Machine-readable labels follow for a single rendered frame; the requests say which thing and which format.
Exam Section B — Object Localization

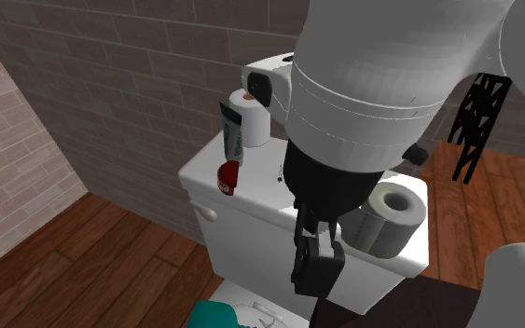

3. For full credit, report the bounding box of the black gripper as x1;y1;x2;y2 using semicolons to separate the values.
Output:
283;139;384;299

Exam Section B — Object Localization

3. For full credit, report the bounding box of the dark robot stand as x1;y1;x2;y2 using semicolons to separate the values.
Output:
309;274;482;328

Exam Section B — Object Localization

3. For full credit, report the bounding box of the lying white toilet paper roll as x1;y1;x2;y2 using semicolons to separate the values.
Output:
339;181;428;260

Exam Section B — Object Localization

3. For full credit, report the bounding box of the teal cloth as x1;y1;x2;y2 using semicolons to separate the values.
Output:
183;299;246;328

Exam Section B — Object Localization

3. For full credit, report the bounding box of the toothpaste tube with red cap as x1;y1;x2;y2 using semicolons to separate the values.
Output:
216;101;244;197

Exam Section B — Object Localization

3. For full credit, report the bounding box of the upright white toilet paper roll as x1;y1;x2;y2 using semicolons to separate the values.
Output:
228;88;271;149

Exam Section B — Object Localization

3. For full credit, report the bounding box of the black metal rack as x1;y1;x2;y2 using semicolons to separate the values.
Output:
447;72;514;185

